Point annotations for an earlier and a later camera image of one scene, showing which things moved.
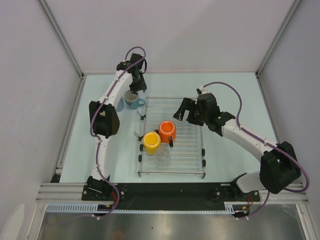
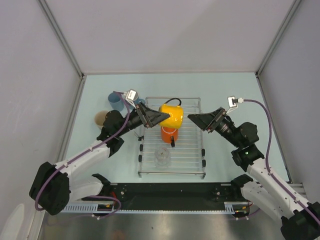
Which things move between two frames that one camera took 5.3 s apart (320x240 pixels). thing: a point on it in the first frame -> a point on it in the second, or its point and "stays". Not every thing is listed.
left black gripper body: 138,84 -> 136,118
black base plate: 171,196 stays
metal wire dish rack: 169,146 stays
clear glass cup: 163,157 stays
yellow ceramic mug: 151,141 -> 175,121
